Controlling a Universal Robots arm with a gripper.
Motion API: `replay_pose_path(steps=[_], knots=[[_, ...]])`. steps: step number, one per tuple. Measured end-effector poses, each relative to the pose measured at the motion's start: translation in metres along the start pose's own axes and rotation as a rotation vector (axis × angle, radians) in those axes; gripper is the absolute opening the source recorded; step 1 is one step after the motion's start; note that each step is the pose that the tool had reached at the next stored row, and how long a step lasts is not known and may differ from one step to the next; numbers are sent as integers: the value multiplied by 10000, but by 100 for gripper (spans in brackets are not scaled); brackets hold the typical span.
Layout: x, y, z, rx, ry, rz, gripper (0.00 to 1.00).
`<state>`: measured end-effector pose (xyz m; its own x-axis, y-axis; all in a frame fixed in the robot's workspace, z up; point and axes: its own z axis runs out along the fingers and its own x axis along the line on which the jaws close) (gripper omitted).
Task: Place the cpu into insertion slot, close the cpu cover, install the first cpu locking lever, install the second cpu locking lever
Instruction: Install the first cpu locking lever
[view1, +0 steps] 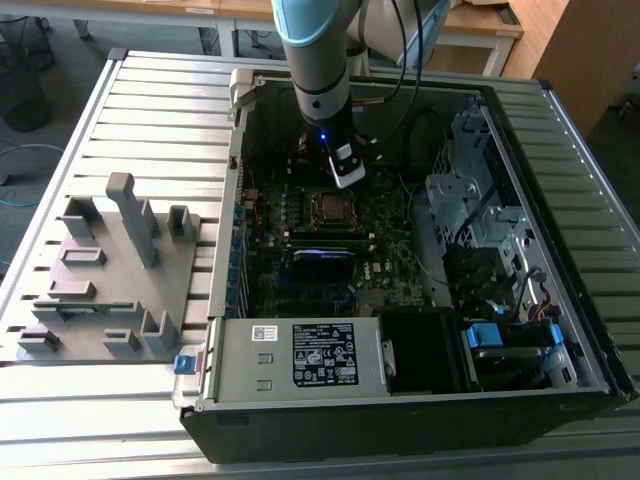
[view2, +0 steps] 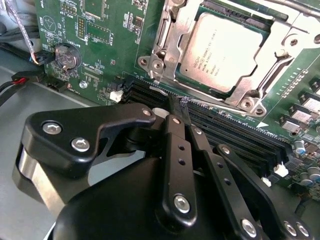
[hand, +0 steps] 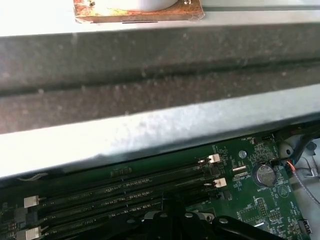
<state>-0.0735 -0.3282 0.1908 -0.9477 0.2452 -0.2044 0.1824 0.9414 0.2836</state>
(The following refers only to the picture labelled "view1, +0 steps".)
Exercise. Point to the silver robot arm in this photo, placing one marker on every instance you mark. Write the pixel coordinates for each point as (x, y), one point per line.
(310, 75)

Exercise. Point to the CPU socket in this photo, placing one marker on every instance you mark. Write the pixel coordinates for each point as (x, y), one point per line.
(336, 225)

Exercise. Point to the black RAM slot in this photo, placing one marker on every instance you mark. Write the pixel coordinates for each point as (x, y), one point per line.
(330, 234)
(330, 243)

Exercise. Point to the black graphics card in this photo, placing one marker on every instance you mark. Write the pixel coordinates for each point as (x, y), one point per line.
(325, 267)

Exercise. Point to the green motherboard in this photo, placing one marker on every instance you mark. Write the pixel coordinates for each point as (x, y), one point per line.
(395, 250)

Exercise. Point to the metal disk bay cage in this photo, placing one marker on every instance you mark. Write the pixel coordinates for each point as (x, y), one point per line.
(450, 200)

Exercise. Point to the grey chipset heatsink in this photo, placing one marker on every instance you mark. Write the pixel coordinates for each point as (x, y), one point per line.
(371, 300)

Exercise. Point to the short wooden desk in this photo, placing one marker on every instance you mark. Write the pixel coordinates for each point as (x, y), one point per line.
(480, 27)

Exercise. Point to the grey power supply unit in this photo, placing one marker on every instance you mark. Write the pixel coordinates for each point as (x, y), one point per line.
(240, 360)

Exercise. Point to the grey parts rack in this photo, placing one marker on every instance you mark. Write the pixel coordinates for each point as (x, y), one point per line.
(125, 300)

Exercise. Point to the blue disk carrier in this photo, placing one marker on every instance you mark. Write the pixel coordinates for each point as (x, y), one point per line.
(482, 335)

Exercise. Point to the blue case latch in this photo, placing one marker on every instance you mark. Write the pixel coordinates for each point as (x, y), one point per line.
(183, 365)

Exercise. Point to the green RAM stick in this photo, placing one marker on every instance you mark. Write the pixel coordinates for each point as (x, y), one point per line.
(100, 308)

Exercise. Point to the wooden cabinet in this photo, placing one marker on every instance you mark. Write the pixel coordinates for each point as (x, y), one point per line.
(590, 50)

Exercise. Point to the black PC case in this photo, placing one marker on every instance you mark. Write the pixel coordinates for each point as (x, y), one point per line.
(350, 435)

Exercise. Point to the black waste bin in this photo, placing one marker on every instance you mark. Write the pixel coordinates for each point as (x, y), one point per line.
(25, 100)

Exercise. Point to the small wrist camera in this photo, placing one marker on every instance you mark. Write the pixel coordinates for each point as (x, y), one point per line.
(305, 146)

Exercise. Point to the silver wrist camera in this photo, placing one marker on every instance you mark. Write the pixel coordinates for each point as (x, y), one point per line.
(350, 172)

